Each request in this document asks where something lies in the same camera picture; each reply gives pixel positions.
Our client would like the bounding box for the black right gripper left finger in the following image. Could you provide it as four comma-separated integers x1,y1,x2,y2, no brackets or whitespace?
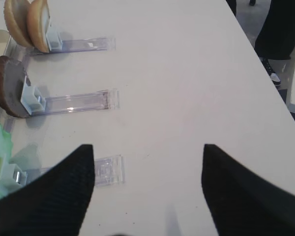
0,145,94,236

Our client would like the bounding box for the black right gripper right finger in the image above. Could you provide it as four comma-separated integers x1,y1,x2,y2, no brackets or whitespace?
201,144,295,236

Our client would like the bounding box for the white lettuce pusher block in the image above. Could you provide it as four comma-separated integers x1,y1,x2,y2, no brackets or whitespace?
0,164,28,192

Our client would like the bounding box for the upright meat patty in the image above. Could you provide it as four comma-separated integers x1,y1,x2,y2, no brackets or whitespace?
0,56,31,118

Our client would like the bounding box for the white patty pusher block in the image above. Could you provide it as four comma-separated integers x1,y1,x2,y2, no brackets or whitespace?
20,75,46,116

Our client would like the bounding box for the black and white shoe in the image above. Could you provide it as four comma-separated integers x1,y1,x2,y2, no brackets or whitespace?
260,58,281,87

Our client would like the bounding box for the white bun pusher block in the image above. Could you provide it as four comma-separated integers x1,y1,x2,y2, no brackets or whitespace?
46,26,63,51

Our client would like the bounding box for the black trouser leg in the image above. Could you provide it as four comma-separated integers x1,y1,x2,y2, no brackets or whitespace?
255,0,295,60

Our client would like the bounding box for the upright bun slice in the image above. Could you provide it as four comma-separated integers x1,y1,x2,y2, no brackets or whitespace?
3,0,33,48
27,0,50,53

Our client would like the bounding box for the far upright bun slice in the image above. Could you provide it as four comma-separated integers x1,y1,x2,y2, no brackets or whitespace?
3,0,33,48

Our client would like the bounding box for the clear lettuce rail holder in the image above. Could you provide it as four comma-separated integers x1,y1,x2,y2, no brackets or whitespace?
15,155,125,188

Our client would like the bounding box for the clear patty rail holder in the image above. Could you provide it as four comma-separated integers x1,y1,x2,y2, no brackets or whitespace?
31,89,120,117

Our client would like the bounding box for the clear bun rail holder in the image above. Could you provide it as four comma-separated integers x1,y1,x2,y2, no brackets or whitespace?
27,37,116,56

